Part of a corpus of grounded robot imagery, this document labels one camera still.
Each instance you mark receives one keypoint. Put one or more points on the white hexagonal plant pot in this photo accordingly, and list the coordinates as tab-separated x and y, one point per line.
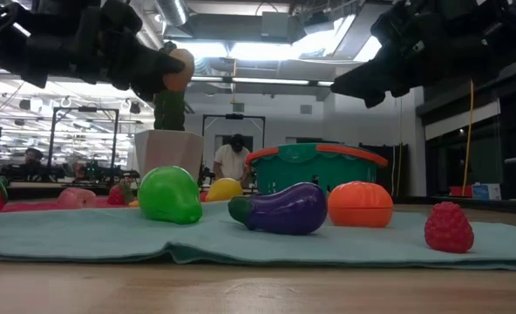
168	152

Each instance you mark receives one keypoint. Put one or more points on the purple toy eggplant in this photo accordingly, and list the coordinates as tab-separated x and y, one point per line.
284	209

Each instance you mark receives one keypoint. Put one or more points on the green toy pear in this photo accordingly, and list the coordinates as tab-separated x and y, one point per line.
169	195

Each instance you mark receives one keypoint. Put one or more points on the tan toy potato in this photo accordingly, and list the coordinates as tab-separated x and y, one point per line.
179	83

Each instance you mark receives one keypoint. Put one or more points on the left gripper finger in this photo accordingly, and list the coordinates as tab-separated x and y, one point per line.
153	65
149	90

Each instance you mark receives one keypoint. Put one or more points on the red cloth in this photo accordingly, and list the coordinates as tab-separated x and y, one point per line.
31	205

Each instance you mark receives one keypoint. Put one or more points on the standing person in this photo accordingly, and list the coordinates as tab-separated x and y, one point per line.
231	161

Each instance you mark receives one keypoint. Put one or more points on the seated person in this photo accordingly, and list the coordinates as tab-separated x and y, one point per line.
32	161

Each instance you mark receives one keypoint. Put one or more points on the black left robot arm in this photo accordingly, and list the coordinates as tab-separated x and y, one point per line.
5	52

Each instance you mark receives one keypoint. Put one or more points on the pink toy apple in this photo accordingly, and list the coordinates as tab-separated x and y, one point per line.
76	198

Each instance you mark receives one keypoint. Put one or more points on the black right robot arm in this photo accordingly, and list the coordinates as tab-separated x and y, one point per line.
515	26

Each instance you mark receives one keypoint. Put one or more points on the small red toy strawberry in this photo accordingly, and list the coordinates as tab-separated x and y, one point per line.
118	195

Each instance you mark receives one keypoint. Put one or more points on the yellow toy lemon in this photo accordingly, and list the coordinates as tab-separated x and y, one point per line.
224	189

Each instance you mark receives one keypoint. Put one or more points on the red bin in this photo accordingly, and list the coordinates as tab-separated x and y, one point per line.
460	191

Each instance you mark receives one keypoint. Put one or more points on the orange toy orange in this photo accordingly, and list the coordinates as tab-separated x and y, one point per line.
360	205

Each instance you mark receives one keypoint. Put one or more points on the teal basket with orange rim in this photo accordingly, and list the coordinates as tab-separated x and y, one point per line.
310	172

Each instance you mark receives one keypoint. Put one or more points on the red toy raspberry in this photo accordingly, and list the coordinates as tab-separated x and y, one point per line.
449	227

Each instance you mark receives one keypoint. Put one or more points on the light blue cloth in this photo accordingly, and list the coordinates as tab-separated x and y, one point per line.
110	237

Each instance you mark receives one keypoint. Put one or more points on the blue box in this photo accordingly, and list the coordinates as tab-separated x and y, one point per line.
486	191

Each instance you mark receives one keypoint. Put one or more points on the silver ventilation duct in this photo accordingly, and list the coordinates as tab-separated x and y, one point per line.
173	11

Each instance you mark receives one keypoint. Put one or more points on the black background station frame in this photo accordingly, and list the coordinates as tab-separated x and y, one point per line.
234	116
83	109

